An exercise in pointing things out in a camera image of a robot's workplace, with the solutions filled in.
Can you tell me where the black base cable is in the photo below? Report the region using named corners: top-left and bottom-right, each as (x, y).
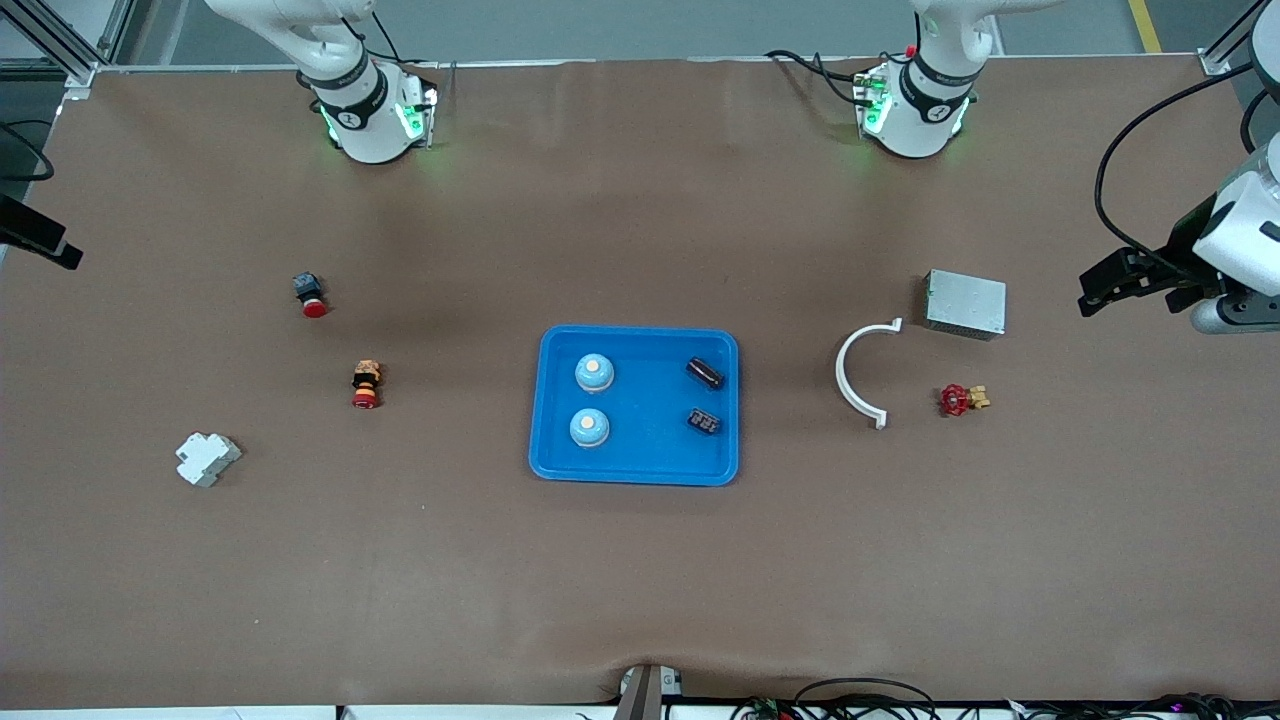
top-left (765, 48), bottom-right (871, 106)
top-left (340, 5), bottom-right (441, 71)

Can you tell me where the black left base cable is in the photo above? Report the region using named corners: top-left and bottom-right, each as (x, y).
top-left (765, 48), bottom-right (871, 106)

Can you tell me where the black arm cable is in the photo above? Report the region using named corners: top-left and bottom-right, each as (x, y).
top-left (1094, 62), bottom-right (1280, 266)
top-left (0, 120), bottom-right (54, 183)

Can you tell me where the black looped cable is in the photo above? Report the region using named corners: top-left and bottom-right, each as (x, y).
top-left (795, 678), bottom-right (938, 720)

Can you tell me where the grey metal box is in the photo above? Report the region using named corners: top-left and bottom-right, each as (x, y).
top-left (922, 269), bottom-right (1008, 341)

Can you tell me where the black right base cable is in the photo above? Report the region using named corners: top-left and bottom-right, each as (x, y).
top-left (340, 5), bottom-right (441, 71)

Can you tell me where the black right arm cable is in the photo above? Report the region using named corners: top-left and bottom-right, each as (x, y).
top-left (0, 120), bottom-right (54, 183)

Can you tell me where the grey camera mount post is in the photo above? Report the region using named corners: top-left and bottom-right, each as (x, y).
top-left (613, 663), bottom-right (684, 720)

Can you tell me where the black cable bundle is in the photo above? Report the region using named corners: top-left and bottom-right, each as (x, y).
top-left (1020, 692), bottom-right (1280, 720)

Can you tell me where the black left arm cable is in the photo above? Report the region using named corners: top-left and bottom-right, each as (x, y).
top-left (1094, 62), bottom-right (1280, 266)

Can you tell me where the aluminium frame strut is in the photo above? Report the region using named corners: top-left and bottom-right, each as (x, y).
top-left (0, 0), bottom-right (131, 101)
top-left (1200, 0), bottom-right (1271, 76)

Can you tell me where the red handled brass valve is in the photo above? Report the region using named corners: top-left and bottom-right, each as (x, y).
top-left (938, 383), bottom-right (992, 418)

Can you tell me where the blue plastic tray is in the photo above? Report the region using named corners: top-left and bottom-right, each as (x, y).
top-left (528, 325), bottom-right (741, 488)

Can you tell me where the white curved plastic bracket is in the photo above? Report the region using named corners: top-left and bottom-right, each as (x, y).
top-left (835, 318), bottom-right (904, 430)

